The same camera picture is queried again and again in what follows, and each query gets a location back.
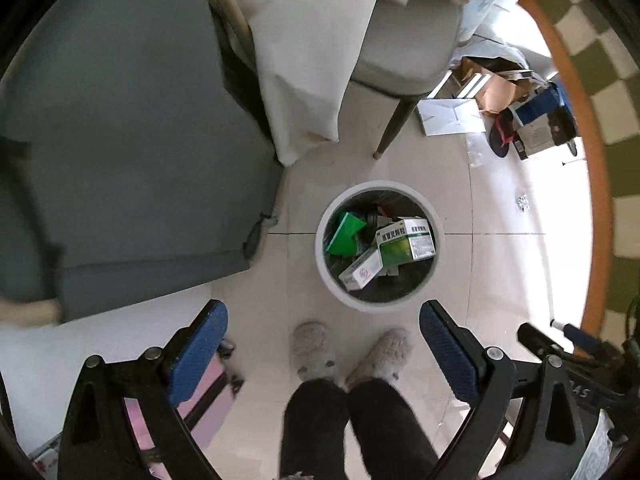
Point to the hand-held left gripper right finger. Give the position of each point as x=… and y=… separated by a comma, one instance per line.
x=445, y=355

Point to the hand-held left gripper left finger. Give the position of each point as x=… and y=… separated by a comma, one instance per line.
x=200, y=350

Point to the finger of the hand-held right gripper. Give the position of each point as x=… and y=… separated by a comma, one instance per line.
x=580, y=336
x=532, y=337

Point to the white round trash bin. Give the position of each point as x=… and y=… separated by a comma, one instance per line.
x=380, y=305

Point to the long white cardboard box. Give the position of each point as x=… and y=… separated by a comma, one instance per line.
x=362, y=270

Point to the green and white medicine box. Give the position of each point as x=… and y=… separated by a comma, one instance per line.
x=405, y=242

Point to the black plastic lid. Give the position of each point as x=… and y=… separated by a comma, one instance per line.
x=372, y=219

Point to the pink wheeled case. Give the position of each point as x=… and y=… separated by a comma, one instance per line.
x=202, y=395

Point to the person's right grey slipper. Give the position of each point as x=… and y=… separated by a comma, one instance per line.
x=382, y=355

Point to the person's grey slipper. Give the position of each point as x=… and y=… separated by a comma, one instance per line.
x=312, y=350
x=382, y=355

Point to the white printed paper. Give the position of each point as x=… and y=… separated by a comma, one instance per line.
x=597, y=450

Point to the person's right leg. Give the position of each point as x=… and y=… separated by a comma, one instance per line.
x=390, y=430

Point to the person's leg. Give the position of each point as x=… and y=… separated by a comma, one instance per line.
x=312, y=430
x=390, y=430

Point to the person's left grey slipper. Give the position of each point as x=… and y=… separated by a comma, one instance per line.
x=312, y=350

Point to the small crumpled foil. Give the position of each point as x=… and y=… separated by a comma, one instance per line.
x=523, y=203

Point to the person's left leg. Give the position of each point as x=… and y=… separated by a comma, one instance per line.
x=312, y=430

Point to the grey cardboard box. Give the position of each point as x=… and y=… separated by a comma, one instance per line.
x=537, y=139

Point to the black round disc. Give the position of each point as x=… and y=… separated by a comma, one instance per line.
x=500, y=135

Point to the blue box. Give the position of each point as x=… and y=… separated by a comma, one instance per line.
x=540, y=110

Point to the large grey upholstered chair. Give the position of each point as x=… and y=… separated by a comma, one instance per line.
x=125, y=135

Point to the flat white cardboard box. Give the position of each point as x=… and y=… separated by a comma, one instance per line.
x=450, y=115

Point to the open brown cardboard box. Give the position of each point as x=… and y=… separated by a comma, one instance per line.
x=500, y=90

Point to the white cloth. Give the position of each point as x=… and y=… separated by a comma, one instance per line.
x=300, y=60

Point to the checkered tablecloth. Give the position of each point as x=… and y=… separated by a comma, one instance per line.
x=590, y=25

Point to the small grey upholstered chair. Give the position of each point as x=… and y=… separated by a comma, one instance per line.
x=400, y=45

